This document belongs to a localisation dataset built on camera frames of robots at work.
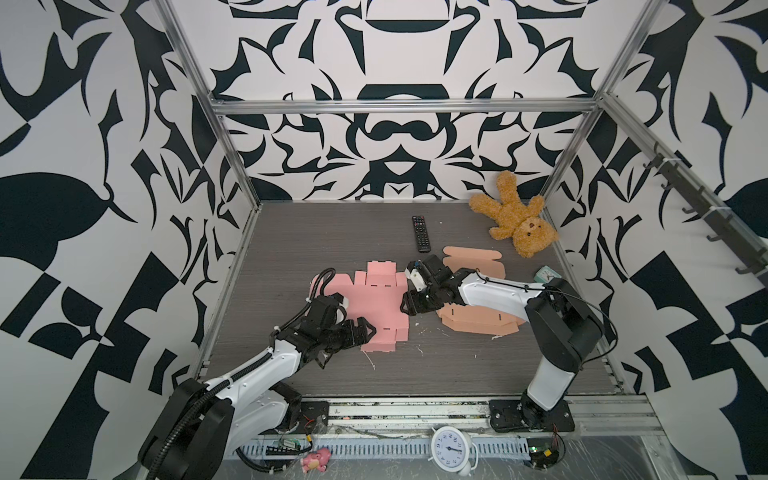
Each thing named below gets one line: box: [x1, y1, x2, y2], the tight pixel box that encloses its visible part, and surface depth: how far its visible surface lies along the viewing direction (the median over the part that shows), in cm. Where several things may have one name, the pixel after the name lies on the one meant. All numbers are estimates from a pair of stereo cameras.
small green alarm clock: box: [534, 265, 562, 284], surface depth 101 cm
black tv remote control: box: [412, 215, 431, 253], surface depth 110 cm
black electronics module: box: [526, 438, 560, 469], surface depth 73 cm
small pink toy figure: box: [300, 447, 331, 474], surface depth 69 cm
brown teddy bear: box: [469, 171, 559, 258], surface depth 109 cm
